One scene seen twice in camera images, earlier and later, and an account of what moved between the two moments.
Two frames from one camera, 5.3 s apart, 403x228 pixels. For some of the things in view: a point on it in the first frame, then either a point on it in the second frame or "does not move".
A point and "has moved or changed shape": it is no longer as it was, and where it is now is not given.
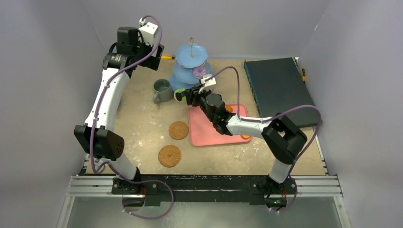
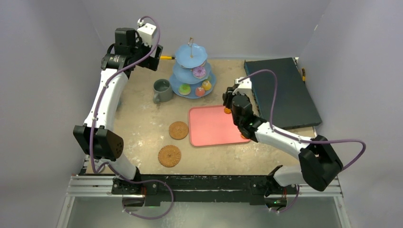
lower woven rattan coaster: [169, 156] does not move
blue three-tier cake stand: [189, 56] does not move
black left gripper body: [152, 62] does not move
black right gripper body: [192, 96] -> [227, 99]
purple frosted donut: [199, 72] does not move
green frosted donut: [180, 90] has moved or changed shape
